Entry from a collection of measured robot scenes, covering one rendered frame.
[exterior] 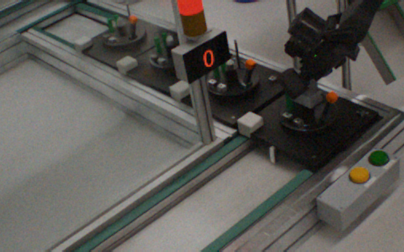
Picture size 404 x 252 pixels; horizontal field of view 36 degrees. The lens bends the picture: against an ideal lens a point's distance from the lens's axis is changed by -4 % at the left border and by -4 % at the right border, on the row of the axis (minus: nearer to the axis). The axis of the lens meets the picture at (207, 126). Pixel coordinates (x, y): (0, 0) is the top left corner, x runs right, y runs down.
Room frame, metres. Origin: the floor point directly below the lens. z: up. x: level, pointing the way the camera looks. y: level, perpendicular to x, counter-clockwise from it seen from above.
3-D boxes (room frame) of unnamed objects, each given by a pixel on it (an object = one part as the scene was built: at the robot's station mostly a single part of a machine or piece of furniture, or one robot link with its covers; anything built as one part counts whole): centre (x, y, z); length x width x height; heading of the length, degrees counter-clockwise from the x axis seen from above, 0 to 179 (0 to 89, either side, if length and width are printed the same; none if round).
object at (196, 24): (1.21, -0.01, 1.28); 0.05 x 0.05 x 0.05
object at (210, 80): (1.43, -0.09, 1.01); 0.24 x 0.24 x 0.13; 36
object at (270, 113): (1.23, -0.24, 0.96); 0.24 x 0.24 x 0.02; 36
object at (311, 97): (1.23, -0.23, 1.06); 0.08 x 0.04 x 0.07; 36
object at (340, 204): (1.00, -0.29, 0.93); 0.21 x 0.07 x 0.06; 126
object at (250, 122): (1.25, -0.10, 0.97); 0.05 x 0.05 x 0.04; 36
